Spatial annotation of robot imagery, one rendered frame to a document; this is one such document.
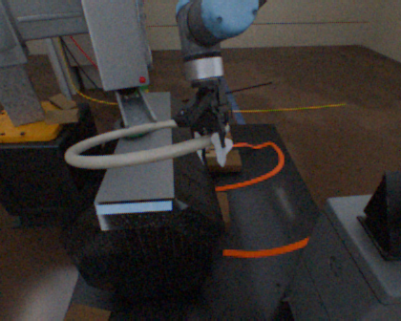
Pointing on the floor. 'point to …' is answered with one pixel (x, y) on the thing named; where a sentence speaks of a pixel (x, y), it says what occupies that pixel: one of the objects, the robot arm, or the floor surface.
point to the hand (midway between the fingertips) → (211, 161)
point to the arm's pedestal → (348, 272)
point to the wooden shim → (86, 313)
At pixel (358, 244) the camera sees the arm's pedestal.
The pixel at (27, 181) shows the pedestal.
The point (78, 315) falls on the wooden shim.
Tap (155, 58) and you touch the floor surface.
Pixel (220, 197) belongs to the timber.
